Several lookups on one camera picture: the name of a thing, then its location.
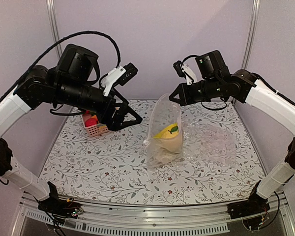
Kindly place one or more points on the white plush cauliflower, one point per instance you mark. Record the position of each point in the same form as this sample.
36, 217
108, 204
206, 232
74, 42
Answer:
162, 156

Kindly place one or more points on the pink plastic basket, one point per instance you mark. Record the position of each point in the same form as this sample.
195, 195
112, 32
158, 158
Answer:
95, 130

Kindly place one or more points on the right aluminium frame post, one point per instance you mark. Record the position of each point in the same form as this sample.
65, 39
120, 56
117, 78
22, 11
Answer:
251, 33

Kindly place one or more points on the front aluminium rail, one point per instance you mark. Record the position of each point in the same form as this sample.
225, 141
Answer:
113, 219

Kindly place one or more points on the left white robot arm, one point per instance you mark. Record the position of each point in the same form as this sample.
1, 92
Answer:
75, 81

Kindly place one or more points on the red plush tomato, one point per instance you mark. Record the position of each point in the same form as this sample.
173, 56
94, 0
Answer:
91, 122

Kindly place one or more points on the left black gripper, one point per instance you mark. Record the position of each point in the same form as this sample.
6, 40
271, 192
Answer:
115, 123

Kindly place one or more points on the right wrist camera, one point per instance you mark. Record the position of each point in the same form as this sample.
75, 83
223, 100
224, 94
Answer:
184, 71

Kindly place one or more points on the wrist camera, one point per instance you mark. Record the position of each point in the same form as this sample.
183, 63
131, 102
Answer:
184, 71
118, 76

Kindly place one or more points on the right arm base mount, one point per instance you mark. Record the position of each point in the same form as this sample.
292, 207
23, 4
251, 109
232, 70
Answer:
253, 205

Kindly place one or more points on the crinkled clear zip bag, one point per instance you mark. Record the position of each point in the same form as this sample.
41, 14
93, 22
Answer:
208, 143

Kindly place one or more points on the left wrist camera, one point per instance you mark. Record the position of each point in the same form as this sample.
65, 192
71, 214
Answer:
118, 76

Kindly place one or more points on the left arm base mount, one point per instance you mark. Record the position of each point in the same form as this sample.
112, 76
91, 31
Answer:
60, 208

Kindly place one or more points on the left aluminium frame post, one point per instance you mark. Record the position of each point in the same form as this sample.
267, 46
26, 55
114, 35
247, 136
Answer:
53, 20

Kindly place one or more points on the aluminium frame post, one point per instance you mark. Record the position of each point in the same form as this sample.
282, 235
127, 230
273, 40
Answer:
53, 20
251, 33

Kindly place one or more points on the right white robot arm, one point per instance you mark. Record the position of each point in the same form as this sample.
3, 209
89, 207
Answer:
247, 88

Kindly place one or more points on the floral tablecloth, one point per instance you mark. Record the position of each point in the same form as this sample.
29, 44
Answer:
113, 167

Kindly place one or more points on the pink dotted zip bag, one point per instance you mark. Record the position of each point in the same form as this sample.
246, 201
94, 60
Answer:
163, 114

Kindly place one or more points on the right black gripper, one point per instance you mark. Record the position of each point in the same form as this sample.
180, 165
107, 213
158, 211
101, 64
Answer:
185, 99

